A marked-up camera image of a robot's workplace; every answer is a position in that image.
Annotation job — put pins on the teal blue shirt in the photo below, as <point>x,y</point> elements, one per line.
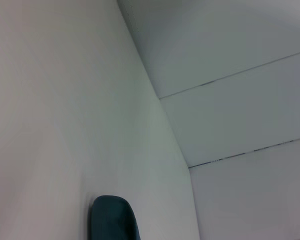
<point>115,220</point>

